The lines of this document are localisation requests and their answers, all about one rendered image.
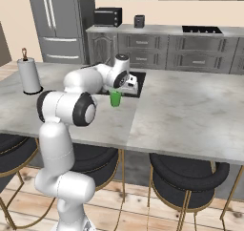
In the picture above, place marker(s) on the grey fridge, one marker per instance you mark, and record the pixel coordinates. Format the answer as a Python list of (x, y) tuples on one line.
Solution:
[(60, 25)]

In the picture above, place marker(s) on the black sink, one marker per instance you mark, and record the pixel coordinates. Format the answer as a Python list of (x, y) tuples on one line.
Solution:
[(141, 82)]

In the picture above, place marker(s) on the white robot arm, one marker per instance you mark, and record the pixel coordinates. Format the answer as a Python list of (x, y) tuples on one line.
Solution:
[(58, 152)]

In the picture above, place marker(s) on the black toaster oven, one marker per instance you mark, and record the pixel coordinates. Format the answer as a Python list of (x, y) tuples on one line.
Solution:
[(107, 17)]

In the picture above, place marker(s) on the grey base cupboards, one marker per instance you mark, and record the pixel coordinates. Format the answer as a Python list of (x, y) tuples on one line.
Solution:
[(190, 52)]

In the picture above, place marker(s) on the black toaster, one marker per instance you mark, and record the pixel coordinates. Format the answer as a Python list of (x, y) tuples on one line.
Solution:
[(139, 21)]

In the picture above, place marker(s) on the white paper towel roll holder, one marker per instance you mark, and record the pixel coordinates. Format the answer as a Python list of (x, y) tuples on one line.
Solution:
[(28, 77)]

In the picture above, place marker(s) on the black hob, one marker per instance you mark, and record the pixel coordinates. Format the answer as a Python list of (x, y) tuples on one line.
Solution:
[(201, 29)]

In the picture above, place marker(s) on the green cup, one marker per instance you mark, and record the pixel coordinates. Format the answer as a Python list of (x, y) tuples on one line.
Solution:
[(115, 99)]

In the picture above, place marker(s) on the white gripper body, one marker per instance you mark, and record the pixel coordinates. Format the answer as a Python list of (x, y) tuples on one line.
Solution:
[(132, 88)]

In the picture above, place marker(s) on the black stool with gold legs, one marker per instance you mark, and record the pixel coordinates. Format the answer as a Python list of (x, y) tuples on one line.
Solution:
[(187, 180), (95, 164), (12, 152)]

